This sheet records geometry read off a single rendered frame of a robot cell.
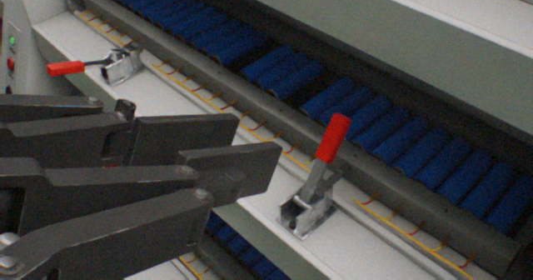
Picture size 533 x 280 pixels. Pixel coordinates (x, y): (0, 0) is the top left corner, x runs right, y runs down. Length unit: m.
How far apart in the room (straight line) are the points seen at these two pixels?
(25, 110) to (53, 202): 0.07
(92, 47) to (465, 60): 0.44
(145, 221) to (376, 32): 0.19
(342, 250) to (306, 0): 0.18
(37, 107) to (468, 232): 0.28
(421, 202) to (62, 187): 0.27
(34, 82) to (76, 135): 0.50
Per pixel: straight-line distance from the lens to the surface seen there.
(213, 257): 0.57
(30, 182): 0.20
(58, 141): 0.24
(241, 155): 0.26
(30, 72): 0.74
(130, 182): 0.21
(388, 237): 0.39
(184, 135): 0.28
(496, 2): 0.32
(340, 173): 0.41
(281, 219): 0.40
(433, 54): 0.31
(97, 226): 0.18
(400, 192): 0.40
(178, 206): 0.21
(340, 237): 0.40
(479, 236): 0.39
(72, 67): 0.53
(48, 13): 0.71
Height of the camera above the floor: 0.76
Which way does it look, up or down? 22 degrees down
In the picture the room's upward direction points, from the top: 15 degrees clockwise
